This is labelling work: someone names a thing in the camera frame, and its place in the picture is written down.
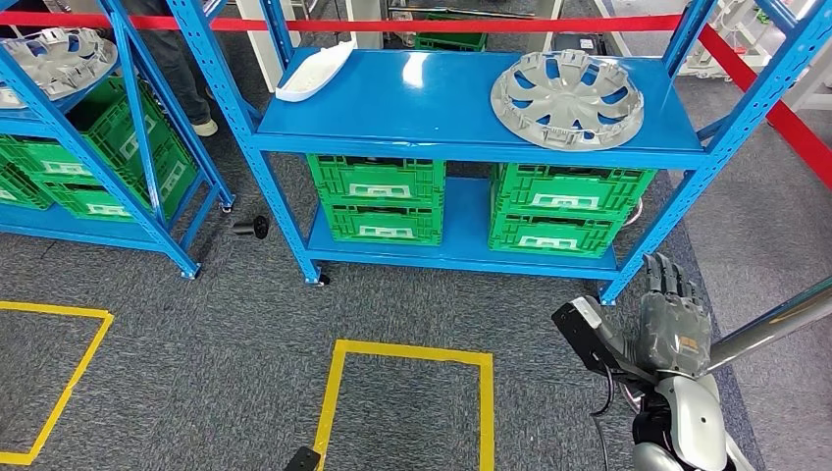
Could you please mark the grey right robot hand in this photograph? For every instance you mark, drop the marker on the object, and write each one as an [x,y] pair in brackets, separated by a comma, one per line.
[673,338]

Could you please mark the grey wheel cover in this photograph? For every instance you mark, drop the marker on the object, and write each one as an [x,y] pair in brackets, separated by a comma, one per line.
[572,97]
[58,62]

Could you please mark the blue metal shelf rack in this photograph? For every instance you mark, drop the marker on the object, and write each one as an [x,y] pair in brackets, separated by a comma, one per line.
[422,104]
[65,224]

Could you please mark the white plastic trim part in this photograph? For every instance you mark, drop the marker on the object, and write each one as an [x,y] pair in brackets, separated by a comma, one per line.
[312,75]

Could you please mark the chrome stanchion with base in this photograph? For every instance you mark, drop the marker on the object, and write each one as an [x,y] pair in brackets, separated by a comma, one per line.
[767,325]

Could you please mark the black belt stanchion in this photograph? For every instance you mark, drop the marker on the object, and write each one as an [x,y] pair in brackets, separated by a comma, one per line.
[634,211]

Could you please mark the red barrier belt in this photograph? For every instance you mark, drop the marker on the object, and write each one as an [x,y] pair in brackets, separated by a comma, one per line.
[390,26]
[786,123]

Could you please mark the white machine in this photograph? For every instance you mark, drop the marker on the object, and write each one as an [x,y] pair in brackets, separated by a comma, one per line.
[816,84]

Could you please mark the black computer case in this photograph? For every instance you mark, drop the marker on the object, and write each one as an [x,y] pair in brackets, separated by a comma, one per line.
[578,44]

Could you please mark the black plastic spool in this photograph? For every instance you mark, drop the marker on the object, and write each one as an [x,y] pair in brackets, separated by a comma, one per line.
[253,227]

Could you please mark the white cabinet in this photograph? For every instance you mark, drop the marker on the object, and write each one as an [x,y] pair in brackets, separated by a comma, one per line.
[260,39]

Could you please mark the person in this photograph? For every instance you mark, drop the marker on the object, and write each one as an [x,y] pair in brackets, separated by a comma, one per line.
[169,58]

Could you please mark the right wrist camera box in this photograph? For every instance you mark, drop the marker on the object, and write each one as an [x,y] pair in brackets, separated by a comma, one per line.
[585,338]

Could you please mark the white tube frame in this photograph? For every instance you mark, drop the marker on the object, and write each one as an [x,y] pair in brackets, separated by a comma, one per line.
[699,65]

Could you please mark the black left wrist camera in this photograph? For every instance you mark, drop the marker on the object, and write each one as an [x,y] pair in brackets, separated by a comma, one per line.
[300,460]

